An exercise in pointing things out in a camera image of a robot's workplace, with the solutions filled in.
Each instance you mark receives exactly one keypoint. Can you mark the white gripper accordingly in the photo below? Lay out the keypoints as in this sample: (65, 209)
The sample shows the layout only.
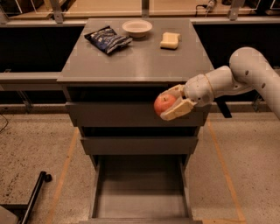
(198, 89)

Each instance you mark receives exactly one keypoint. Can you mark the red apple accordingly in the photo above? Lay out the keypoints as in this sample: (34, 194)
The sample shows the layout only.
(163, 102)

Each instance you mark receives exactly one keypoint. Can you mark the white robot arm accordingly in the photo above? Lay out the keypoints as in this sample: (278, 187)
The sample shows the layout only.
(247, 70)

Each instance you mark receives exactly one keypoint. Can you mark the grey middle drawer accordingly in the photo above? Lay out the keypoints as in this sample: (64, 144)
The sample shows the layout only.
(139, 145)

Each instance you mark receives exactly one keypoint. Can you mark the grey drawer cabinet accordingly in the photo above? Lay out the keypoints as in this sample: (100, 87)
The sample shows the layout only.
(136, 73)

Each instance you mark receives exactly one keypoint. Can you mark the grey top drawer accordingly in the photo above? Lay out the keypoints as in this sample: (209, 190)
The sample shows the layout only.
(128, 114)

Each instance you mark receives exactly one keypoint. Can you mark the grey open bottom drawer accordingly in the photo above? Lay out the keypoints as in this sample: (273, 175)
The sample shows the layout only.
(140, 189)

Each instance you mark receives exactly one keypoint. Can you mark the yellow sponge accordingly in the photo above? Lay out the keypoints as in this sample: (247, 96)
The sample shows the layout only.
(170, 40)

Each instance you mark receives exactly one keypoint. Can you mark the white bowl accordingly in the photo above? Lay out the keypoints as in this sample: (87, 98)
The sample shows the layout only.
(137, 28)

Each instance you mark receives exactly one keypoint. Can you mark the blue chip bag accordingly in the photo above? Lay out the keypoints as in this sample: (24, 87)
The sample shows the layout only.
(107, 40)

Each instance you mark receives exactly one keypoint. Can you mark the black chair leg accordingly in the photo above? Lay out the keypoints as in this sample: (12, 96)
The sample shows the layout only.
(21, 213)

